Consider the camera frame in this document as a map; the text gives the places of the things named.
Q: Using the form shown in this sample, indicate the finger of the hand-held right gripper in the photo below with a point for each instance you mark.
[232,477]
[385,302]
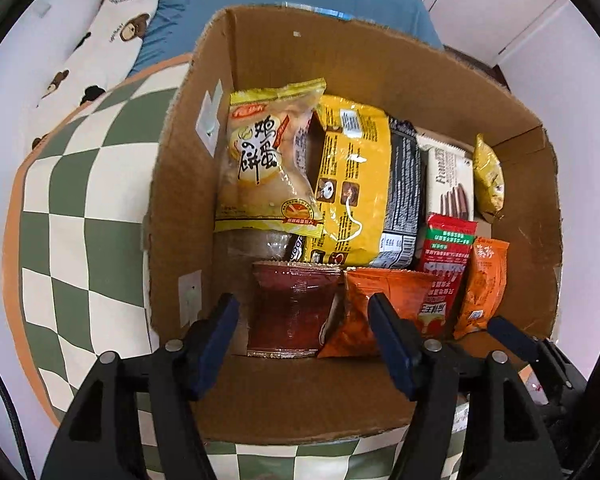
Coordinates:
[510,332]

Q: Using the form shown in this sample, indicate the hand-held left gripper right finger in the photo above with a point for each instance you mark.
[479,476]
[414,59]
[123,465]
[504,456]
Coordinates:
[392,350]

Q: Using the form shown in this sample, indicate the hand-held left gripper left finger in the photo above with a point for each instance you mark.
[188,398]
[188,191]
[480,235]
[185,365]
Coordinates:
[215,345]

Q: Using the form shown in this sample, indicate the large orange snack packet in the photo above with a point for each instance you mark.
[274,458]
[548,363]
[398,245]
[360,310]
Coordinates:
[352,320]

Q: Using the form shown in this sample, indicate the small orange snack packet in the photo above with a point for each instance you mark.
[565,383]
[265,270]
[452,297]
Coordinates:
[482,285]

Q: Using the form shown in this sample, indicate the dark red snack packet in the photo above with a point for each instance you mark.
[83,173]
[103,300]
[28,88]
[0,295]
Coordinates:
[292,310]

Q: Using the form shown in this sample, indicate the long red snack packet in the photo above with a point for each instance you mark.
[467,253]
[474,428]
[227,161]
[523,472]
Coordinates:
[447,245]

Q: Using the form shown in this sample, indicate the yellow panda snack packet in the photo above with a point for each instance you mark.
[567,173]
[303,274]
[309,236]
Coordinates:
[487,175]

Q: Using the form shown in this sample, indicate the white chocolate wafer packet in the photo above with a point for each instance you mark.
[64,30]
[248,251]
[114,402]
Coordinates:
[450,185]

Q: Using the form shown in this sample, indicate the yellow and black snack packet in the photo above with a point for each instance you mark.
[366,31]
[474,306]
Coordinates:
[360,185]

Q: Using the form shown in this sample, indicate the pale yellow egg cake packet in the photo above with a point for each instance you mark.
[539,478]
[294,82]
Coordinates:
[265,170]

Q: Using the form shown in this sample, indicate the cardboard box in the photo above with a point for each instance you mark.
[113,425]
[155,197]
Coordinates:
[380,75]

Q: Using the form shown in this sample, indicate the green white checkered mat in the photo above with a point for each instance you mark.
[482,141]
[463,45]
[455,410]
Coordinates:
[80,170]

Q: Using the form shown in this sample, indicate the white door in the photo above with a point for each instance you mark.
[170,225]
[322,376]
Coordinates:
[485,10]

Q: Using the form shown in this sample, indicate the white bear print pillow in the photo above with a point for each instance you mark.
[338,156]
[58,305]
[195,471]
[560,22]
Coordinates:
[115,25]

